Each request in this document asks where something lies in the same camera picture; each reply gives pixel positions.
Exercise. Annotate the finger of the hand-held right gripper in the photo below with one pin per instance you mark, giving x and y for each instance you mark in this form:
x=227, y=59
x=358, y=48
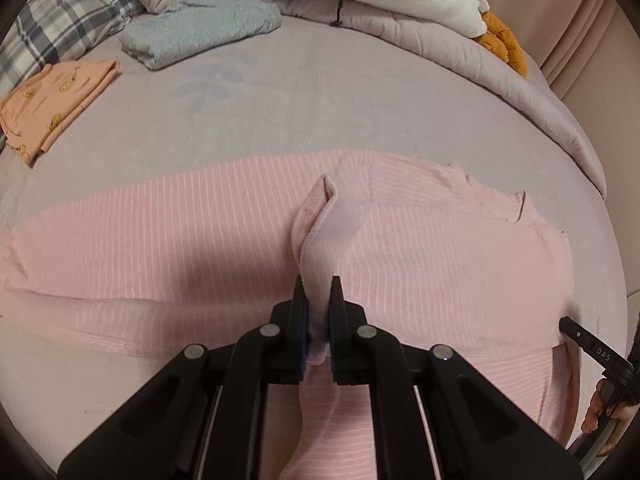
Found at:
x=590, y=344

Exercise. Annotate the lavender bed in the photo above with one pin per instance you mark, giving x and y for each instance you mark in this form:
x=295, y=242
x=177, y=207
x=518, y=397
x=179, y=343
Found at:
x=300, y=105

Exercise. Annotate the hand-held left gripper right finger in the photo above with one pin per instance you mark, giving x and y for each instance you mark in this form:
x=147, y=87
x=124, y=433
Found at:
x=334, y=340

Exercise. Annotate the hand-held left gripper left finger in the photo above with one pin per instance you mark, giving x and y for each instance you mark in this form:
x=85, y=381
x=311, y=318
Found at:
x=301, y=340

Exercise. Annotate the pink curtain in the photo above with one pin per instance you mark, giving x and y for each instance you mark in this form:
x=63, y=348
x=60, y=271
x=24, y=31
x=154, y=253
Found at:
x=575, y=20

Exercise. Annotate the plaid pillow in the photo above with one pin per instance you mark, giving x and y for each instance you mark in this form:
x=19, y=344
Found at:
x=60, y=15

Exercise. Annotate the pink striped top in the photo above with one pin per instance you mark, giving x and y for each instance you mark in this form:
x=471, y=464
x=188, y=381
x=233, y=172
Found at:
x=175, y=240

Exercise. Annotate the orange plush toy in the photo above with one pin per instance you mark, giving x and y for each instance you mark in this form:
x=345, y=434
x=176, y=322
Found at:
x=507, y=45

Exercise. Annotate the lavender duvet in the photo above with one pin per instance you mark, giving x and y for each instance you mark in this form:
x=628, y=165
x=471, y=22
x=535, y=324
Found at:
x=450, y=60

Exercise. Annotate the person's right hand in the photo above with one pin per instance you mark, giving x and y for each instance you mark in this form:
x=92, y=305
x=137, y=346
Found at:
x=597, y=405

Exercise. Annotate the grey folded sweater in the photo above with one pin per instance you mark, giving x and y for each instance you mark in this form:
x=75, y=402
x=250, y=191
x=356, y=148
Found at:
x=200, y=30

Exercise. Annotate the orange printed folded garment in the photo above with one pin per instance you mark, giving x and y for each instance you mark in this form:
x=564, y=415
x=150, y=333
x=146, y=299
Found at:
x=50, y=100

